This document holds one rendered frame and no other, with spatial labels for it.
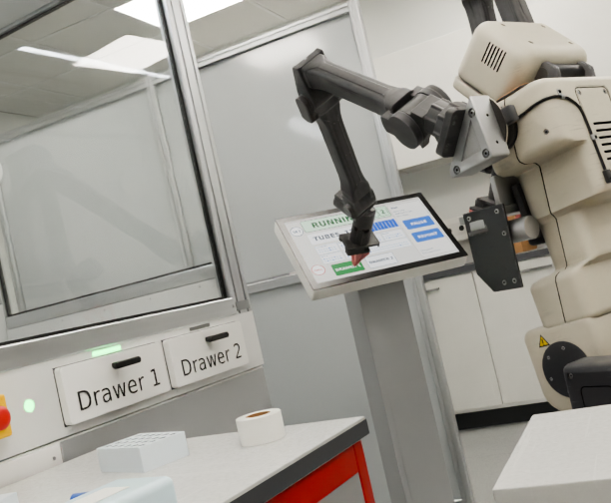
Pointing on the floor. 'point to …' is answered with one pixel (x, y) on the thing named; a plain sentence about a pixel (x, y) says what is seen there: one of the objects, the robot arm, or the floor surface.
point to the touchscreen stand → (398, 394)
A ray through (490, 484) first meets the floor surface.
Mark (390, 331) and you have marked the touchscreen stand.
